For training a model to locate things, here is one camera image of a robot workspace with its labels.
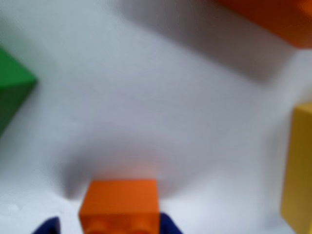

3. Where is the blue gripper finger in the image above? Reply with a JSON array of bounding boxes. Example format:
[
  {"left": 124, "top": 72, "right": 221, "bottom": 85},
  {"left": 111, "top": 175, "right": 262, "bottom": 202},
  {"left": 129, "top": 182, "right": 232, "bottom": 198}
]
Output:
[
  {"left": 159, "top": 212, "right": 184, "bottom": 234},
  {"left": 31, "top": 215, "right": 60, "bottom": 234}
]

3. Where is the orange 2x2 block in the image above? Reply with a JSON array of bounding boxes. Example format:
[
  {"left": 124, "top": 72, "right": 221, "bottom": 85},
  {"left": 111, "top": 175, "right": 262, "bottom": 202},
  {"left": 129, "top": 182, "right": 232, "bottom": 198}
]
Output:
[{"left": 78, "top": 179, "right": 161, "bottom": 234}]

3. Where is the yellow 2x4 block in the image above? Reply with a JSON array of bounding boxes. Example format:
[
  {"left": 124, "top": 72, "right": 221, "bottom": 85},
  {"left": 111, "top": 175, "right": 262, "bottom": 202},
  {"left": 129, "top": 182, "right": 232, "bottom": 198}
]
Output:
[{"left": 280, "top": 102, "right": 312, "bottom": 234}]

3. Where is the green 2x4 block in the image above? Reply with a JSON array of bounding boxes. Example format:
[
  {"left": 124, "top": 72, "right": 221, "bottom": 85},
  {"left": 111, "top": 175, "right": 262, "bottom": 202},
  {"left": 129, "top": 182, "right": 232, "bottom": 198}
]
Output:
[{"left": 0, "top": 45, "right": 39, "bottom": 139}]

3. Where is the orange 2x4 block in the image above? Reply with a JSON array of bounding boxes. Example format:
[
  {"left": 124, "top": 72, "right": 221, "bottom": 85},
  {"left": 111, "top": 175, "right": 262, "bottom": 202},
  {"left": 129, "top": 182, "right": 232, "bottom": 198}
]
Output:
[{"left": 214, "top": 0, "right": 312, "bottom": 49}]

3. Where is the white paper sheet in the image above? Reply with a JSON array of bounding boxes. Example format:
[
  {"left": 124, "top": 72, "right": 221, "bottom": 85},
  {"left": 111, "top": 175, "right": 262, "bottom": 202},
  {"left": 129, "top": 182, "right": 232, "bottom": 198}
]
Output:
[{"left": 0, "top": 0, "right": 312, "bottom": 234}]

